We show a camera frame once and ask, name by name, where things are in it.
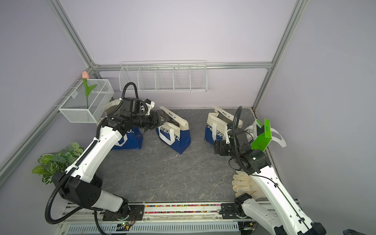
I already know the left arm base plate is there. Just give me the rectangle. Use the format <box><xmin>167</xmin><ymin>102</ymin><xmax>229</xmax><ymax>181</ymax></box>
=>
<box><xmin>102</xmin><ymin>204</ymin><xmax>145</xmax><ymax>221</ymax></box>

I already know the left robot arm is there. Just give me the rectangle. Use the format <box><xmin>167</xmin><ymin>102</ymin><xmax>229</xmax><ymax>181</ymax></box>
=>
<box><xmin>45</xmin><ymin>97</ymin><xmax>168</xmax><ymax>224</ymax></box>

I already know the blue beige takeout bag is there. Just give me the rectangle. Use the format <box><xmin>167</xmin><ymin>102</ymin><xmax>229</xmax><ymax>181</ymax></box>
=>
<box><xmin>96</xmin><ymin>99</ymin><xmax>143</xmax><ymax>153</ymax></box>

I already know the potted green leafy plant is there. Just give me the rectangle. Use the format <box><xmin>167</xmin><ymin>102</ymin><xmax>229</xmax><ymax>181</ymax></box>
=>
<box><xmin>32</xmin><ymin>142</ymin><xmax>84</xmax><ymax>185</ymax></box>

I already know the long white wire basket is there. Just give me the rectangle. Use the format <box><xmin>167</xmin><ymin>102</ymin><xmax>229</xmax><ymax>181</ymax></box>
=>
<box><xmin>118</xmin><ymin>60</ymin><xmax>208</xmax><ymax>92</ymax></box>

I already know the green and white takeout bag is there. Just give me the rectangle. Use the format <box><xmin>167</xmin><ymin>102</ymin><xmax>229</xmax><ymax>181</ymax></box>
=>
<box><xmin>245</xmin><ymin>118</ymin><xmax>287</xmax><ymax>151</ymax></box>

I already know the small white wire basket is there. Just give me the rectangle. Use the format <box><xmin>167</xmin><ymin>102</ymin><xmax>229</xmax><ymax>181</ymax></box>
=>
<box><xmin>59</xmin><ymin>79</ymin><xmax>114</xmax><ymax>123</ymax></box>

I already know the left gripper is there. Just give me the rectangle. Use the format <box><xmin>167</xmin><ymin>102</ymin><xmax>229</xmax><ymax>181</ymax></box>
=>
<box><xmin>131</xmin><ymin>112</ymin><xmax>169</xmax><ymax>131</ymax></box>

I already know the artificial pink tulip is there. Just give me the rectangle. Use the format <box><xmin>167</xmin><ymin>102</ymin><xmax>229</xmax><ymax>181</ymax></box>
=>
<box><xmin>82</xmin><ymin>71</ymin><xmax>97</xmax><ymax>109</ymax></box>

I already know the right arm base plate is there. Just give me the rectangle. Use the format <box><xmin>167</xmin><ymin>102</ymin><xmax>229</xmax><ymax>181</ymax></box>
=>
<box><xmin>219</xmin><ymin>203</ymin><xmax>251</xmax><ymax>219</ymax></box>

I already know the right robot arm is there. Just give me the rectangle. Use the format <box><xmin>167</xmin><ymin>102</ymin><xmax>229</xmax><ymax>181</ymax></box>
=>
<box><xmin>205</xmin><ymin>107</ymin><xmax>326</xmax><ymax>235</ymax></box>

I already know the beige work glove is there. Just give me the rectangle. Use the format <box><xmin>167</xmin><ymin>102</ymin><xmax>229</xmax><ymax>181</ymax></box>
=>
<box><xmin>232</xmin><ymin>171</ymin><xmax>266</xmax><ymax>200</ymax></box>

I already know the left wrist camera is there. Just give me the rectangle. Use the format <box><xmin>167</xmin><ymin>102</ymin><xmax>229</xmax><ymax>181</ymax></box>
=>
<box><xmin>145</xmin><ymin>99</ymin><xmax>155</xmax><ymax>115</ymax></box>

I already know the aluminium frame rail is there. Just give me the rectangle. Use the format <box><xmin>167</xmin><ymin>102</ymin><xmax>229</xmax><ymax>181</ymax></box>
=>
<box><xmin>93</xmin><ymin>61</ymin><xmax>273</xmax><ymax>71</ymax></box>

